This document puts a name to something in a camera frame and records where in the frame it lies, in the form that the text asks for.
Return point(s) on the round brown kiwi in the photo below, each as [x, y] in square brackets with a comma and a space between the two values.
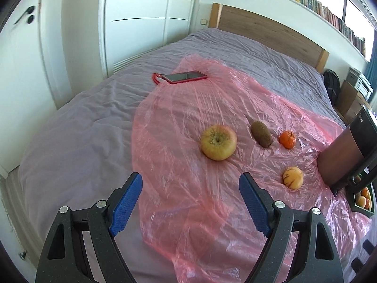
[261, 134]

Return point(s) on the grey printer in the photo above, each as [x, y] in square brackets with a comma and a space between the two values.
[359, 82]

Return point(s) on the red cased smartphone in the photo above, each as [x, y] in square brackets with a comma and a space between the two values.
[183, 77]

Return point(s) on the light switch plate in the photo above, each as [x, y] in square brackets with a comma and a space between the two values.
[203, 22]

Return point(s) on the black backpack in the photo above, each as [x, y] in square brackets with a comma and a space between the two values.
[332, 85]

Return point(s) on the large orange tangerine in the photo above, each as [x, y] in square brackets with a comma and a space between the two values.
[361, 201]

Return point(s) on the teal curtain right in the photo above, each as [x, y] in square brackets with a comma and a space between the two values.
[371, 70]

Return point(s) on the white door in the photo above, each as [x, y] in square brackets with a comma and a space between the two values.
[26, 99]

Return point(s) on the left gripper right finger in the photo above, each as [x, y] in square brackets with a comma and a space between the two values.
[316, 257]

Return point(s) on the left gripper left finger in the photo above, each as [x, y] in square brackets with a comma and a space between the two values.
[64, 258]

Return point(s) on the green tray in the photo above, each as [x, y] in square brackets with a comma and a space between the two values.
[369, 210]

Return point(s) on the yellow streaked melon fruit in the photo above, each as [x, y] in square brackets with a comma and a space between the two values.
[293, 178]

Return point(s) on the wooden drawer cabinet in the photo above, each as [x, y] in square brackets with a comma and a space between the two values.
[350, 102]

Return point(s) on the red yellow apple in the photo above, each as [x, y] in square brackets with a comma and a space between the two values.
[218, 142]

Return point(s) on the white wardrobe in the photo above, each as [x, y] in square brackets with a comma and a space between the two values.
[100, 37]

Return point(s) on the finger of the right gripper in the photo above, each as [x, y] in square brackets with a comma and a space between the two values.
[369, 267]

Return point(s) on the middle orange tangerine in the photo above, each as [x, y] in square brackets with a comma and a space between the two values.
[365, 192]

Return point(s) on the black door handle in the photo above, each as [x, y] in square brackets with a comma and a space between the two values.
[28, 11]

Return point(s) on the grey purple bed cover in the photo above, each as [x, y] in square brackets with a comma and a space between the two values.
[84, 151]

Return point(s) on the wooden headboard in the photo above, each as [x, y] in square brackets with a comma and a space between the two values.
[271, 33]

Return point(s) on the pink plastic sheet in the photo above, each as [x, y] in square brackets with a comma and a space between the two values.
[191, 209]

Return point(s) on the small stemmed tangerine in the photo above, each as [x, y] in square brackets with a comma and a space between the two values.
[287, 139]

